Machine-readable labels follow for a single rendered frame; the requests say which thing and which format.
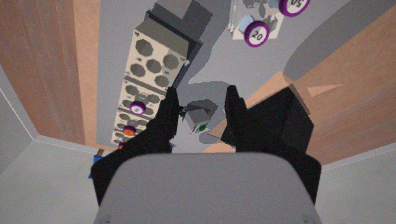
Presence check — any white tube rack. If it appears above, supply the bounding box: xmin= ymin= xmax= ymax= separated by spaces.
xmin=228 ymin=0 xmax=284 ymax=39

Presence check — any beige bucket adapter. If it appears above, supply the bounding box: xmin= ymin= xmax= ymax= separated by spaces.
xmin=111 ymin=128 xmax=136 ymax=145
xmin=114 ymin=107 xmax=153 ymax=134
xmin=118 ymin=75 xmax=166 ymax=119
xmin=125 ymin=17 xmax=189 ymax=92

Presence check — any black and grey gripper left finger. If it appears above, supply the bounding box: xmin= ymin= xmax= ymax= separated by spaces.
xmin=91 ymin=87 xmax=180 ymax=207

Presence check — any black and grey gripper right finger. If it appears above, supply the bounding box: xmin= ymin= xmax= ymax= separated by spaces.
xmin=224 ymin=85 xmax=322 ymax=206

